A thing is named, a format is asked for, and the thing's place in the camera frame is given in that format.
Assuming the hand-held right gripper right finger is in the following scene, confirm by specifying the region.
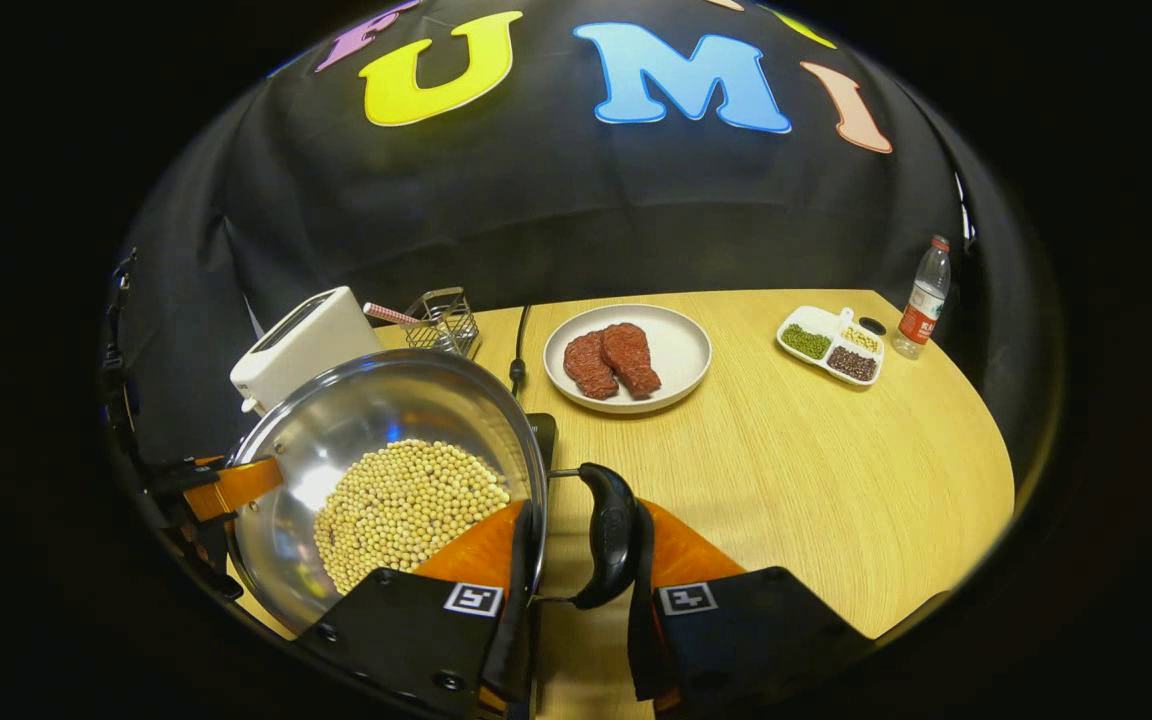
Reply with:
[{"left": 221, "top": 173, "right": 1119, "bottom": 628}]
[{"left": 628, "top": 500, "right": 872, "bottom": 716}]

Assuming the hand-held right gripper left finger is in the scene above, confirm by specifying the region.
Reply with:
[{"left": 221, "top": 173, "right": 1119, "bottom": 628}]
[{"left": 296, "top": 500, "right": 537, "bottom": 720}]

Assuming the stainless steel pot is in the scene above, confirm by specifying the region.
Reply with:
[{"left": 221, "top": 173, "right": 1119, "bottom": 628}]
[{"left": 226, "top": 348, "right": 640, "bottom": 636}]

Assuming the pile of soybeans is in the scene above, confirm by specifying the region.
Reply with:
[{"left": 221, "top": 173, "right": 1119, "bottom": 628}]
[{"left": 313, "top": 438, "right": 512, "bottom": 596}]

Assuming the black induction cooktop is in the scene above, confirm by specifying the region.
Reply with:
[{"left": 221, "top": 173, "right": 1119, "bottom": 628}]
[{"left": 526, "top": 412, "right": 559, "bottom": 471}]

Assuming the white toaster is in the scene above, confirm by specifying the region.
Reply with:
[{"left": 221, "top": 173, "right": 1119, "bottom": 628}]
[{"left": 230, "top": 286, "right": 384, "bottom": 415}]

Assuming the raw red steak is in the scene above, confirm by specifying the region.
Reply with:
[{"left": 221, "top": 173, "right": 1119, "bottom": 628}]
[
  {"left": 564, "top": 331, "right": 620, "bottom": 401},
  {"left": 601, "top": 323, "right": 663, "bottom": 398}
]

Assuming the white round plate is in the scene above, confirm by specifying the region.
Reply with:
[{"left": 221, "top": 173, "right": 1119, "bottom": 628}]
[{"left": 544, "top": 304, "right": 713, "bottom": 415}]

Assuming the white divided bean dish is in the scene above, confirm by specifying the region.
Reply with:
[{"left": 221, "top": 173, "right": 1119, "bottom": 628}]
[{"left": 776, "top": 305, "right": 885, "bottom": 387}]

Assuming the clear red label bottle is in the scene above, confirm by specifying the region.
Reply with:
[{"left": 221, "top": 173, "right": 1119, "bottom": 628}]
[{"left": 891, "top": 235, "right": 952, "bottom": 360}]

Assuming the wire mesh utensil holder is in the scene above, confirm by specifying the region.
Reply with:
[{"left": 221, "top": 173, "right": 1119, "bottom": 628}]
[{"left": 404, "top": 287, "right": 482, "bottom": 358}]

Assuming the black power cable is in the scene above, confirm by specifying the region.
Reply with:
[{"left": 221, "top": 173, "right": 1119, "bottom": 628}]
[{"left": 509, "top": 305, "right": 533, "bottom": 398}]

